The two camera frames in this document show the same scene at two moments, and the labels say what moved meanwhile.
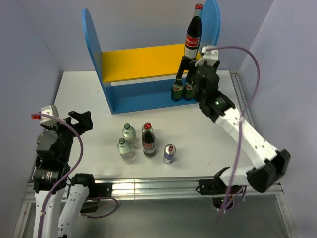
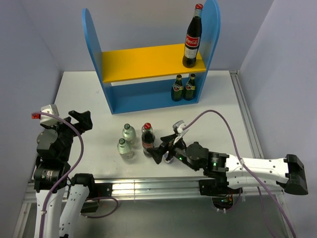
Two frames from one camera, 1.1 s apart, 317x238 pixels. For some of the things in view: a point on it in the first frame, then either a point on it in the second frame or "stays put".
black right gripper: (185, 63) → (168, 141)
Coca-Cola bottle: (148, 140) stays put
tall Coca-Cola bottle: (193, 34) stays put
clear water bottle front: (124, 149) stays put
